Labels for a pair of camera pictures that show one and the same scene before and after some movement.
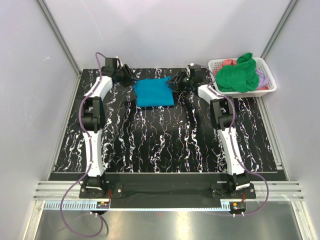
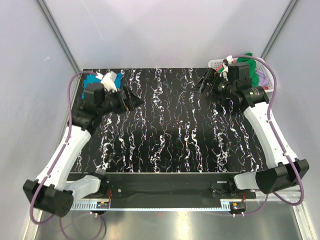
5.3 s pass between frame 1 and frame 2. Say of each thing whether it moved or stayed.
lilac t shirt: stayed
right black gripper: moved
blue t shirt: moved
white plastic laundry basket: stayed
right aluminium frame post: stayed
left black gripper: moved
